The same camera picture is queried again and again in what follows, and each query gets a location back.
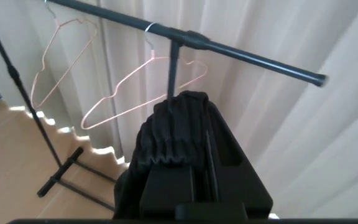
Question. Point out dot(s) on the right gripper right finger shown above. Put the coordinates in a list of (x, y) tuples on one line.
[(238, 183)]

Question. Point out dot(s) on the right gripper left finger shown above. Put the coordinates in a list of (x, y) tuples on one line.
[(166, 189)]

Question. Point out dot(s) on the black shorts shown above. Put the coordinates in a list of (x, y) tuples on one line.
[(172, 124)]

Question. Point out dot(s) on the pink clothes hanger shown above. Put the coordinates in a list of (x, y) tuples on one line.
[(126, 114), (67, 71)]

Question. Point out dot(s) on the black clothes rack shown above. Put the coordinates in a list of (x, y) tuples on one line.
[(228, 49)]

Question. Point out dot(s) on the beige curtain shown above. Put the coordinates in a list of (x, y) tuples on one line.
[(291, 140)]

